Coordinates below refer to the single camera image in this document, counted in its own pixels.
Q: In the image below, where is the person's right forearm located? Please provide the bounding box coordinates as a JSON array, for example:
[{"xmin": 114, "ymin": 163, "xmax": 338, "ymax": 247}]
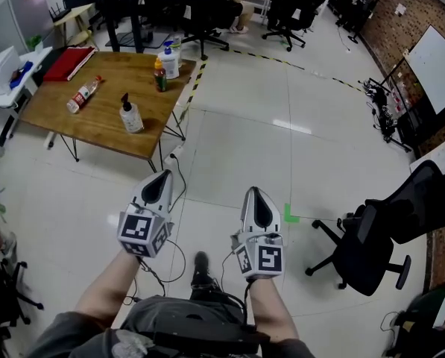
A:
[{"xmin": 246, "ymin": 276, "xmax": 300, "ymax": 345}]

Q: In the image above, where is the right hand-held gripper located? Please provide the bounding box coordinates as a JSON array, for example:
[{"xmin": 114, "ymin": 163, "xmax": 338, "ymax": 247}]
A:
[{"xmin": 229, "ymin": 186, "xmax": 285, "ymax": 280}]

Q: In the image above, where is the small green potted plant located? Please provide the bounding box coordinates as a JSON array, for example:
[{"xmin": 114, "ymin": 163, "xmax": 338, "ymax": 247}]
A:
[{"xmin": 25, "ymin": 34, "xmax": 45, "ymax": 54}]

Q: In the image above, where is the blue plastic object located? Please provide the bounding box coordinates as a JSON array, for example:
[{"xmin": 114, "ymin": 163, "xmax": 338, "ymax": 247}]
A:
[{"xmin": 9, "ymin": 60, "xmax": 34, "ymax": 90}]

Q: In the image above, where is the person's right black shoe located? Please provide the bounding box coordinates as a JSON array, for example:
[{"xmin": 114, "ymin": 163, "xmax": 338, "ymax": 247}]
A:
[{"xmin": 193, "ymin": 251, "xmax": 211, "ymax": 287}]

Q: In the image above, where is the white power strip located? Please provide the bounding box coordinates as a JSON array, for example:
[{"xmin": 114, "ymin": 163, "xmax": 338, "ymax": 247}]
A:
[{"xmin": 163, "ymin": 144, "xmax": 186, "ymax": 164}]

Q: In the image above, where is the black chest-mounted pack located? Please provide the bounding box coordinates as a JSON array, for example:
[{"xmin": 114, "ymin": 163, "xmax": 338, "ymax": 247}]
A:
[{"xmin": 150, "ymin": 323, "xmax": 268, "ymax": 354}]

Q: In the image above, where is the clear plastic bottle red label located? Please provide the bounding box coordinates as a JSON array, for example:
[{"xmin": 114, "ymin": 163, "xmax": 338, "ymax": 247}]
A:
[{"xmin": 66, "ymin": 75, "xmax": 104, "ymax": 115}]

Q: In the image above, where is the left hand-held gripper cable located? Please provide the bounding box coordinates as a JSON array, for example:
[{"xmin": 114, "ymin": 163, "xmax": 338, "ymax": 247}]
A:
[{"xmin": 123, "ymin": 236, "xmax": 188, "ymax": 306}]

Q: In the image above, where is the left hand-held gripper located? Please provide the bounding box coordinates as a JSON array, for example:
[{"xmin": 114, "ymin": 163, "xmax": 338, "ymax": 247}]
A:
[{"xmin": 116, "ymin": 169, "xmax": 175, "ymax": 259}]

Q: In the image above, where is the white refrigerator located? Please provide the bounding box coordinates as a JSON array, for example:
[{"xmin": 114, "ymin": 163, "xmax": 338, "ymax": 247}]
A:
[{"xmin": 0, "ymin": 0, "xmax": 56, "ymax": 56}]

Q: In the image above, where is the pile of black cables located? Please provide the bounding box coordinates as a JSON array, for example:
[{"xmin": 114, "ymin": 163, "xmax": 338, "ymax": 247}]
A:
[{"xmin": 362, "ymin": 77, "xmax": 399, "ymax": 143}]

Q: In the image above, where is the black mesh office chair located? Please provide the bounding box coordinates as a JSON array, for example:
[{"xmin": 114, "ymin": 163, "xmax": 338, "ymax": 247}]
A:
[{"xmin": 305, "ymin": 159, "xmax": 445, "ymax": 297}]

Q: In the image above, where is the light wooden stool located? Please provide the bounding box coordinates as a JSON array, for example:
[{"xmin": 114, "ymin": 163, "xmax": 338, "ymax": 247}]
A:
[{"xmin": 53, "ymin": 3, "xmax": 98, "ymax": 50}]

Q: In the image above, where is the black coat rack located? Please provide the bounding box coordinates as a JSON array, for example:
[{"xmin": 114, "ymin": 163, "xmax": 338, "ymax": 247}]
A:
[{"xmin": 335, "ymin": 0, "xmax": 386, "ymax": 45}]

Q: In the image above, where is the white pump bottle blue nozzle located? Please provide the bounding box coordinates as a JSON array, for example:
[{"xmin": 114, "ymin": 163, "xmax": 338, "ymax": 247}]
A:
[{"xmin": 157, "ymin": 40, "xmax": 181, "ymax": 81}]

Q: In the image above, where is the white side table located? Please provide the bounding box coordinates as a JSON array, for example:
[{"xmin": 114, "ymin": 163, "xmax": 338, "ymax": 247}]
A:
[{"xmin": 0, "ymin": 46, "xmax": 54, "ymax": 123}]

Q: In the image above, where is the orange drink bottle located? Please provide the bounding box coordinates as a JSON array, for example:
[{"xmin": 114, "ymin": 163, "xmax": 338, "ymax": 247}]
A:
[{"xmin": 154, "ymin": 57, "xmax": 168, "ymax": 93}]

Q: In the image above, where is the person's body in grey clothing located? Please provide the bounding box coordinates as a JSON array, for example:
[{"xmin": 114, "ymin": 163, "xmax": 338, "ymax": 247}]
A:
[{"xmin": 27, "ymin": 274, "xmax": 317, "ymax": 358}]

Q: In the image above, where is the black router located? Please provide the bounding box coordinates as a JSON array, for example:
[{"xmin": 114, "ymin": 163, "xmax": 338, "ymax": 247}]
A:
[{"xmin": 48, "ymin": 7, "xmax": 73, "ymax": 24}]

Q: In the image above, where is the clear pump sanitizer bottle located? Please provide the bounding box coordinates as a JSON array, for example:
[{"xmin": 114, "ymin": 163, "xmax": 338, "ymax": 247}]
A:
[{"xmin": 119, "ymin": 92, "xmax": 145, "ymax": 134}]

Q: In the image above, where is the hand-held gripper cable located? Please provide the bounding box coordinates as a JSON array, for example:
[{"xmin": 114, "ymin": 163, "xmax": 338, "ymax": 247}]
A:
[
  {"xmin": 219, "ymin": 250, "xmax": 253, "ymax": 328},
  {"xmin": 123, "ymin": 236, "xmax": 188, "ymax": 306}
]

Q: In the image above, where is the white box appliance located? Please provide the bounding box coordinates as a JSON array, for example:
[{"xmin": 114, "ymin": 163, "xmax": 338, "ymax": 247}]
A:
[{"xmin": 0, "ymin": 45, "xmax": 22, "ymax": 97}]

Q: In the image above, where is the white whiteboard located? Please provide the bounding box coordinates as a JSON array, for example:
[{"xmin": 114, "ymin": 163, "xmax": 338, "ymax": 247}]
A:
[{"xmin": 378, "ymin": 24, "xmax": 445, "ymax": 153}]

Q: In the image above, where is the red folded cloth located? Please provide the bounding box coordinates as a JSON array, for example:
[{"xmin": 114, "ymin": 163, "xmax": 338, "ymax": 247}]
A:
[{"xmin": 42, "ymin": 46, "xmax": 97, "ymax": 83}]

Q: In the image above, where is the right hand-held gripper cable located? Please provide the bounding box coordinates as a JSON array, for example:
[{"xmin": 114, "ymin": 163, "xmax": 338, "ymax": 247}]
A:
[{"xmin": 219, "ymin": 250, "xmax": 253, "ymax": 328}]

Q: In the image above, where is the person's left forearm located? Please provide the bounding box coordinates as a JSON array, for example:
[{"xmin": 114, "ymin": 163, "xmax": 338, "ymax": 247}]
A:
[{"xmin": 75, "ymin": 251, "xmax": 139, "ymax": 324}]

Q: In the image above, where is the clear plastic bottle plain label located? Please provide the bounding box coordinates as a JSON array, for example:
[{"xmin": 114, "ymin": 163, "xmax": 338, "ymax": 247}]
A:
[{"xmin": 171, "ymin": 34, "xmax": 184, "ymax": 69}]

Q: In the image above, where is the white flat box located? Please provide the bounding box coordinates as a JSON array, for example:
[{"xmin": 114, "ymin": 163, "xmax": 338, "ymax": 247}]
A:
[{"xmin": 409, "ymin": 139, "xmax": 445, "ymax": 175}]

